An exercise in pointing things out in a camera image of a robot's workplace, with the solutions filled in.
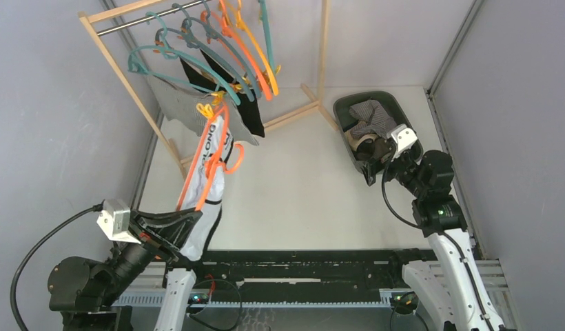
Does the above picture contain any orange clip hanger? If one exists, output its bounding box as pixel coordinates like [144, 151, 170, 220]
[176, 103, 245, 211]

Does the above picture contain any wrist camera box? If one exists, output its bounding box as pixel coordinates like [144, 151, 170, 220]
[96, 199, 140, 243]
[387, 124, 418, 159]

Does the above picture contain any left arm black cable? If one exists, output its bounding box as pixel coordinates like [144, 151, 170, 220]
[9, 203, 105, 331]

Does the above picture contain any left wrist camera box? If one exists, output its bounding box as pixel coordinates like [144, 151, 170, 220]
[96, 199, 140, 243]

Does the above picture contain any black hanging underwear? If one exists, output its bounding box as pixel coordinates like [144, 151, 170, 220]
[180, 51, 265, 138]

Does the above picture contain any yellow hanger on rack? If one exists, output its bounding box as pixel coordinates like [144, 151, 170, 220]
[224, 1, 280, 101]

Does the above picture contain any teal hanger back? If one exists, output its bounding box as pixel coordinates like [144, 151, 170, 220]
[258, 0, 277, 72]

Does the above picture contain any white underwear black trim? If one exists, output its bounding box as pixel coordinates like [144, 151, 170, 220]
[177, 115, 234, 261]

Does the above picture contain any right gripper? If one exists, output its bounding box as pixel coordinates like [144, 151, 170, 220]
[356, 146, 426, 199]

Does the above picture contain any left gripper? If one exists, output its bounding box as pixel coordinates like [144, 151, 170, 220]
[100, 203, 203, 300]

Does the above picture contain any dark green laundry basket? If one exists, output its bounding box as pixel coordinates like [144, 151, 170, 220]
[333, 90, 412, 185]

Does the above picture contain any orange hanger on rack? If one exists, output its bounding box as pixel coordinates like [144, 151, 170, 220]
[201, 1, 265, 98]

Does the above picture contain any grey striped hanging underwear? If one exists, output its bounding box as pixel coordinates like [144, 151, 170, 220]
[145, 75, 261, 146]

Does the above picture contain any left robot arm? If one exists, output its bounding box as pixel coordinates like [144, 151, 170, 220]
[48, 204, 206, 330]

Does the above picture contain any teal hanger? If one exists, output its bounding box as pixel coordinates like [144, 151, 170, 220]
[127, 45, 241, 106]
[258, 0, 277, 72]
[146, 3, 261, 101]

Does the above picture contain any striped grey garment in basket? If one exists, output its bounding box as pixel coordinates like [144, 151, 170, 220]
[346, 99, 397, 138]

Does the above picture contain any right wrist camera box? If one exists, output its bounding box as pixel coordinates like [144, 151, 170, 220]
[387, 124, 418, 159]

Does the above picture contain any teal hanger front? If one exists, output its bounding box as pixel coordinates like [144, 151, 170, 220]
[127, 45, 241, 106]

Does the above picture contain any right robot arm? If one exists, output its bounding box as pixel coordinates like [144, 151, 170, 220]
[381, 141, 509, 330]

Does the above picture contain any wooden clothes rack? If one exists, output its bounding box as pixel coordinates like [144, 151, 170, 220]
[76, 0, 339, 180]

